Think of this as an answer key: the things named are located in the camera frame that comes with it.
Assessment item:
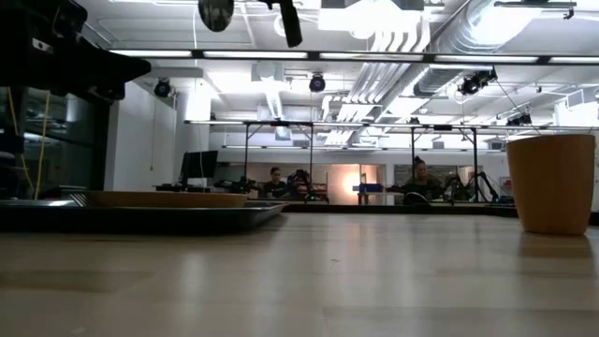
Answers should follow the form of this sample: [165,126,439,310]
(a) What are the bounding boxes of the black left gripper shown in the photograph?
[0,0,152,101]

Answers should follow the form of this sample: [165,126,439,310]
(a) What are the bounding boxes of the orange plate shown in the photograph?
[82,190,249,210]

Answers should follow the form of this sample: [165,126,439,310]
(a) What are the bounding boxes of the orange cup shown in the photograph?
[505,134,597,237]

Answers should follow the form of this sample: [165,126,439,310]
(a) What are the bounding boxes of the dark green tray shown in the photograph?
[0,198,287,234]

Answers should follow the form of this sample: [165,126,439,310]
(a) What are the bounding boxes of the black overhead light bar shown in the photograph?
[107,49,599,66]

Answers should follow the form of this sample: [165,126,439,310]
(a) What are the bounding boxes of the black monitor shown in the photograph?
[181,150,219,180]

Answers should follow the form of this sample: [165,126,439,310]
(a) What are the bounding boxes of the background robot with green lights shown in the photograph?
[285,168,329,202]

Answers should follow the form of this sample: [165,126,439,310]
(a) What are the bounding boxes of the person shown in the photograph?
[261,167,287,199]
[402,156,446,202]

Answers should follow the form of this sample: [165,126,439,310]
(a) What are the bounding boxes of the yellow cable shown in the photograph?
[7,88,51,200]

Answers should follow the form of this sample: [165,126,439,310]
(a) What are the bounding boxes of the black background rig frame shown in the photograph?
[242,120,314,188]
[410,125,479,202]

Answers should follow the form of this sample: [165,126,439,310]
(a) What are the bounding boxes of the black table frame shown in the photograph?
[280,200,599,227]

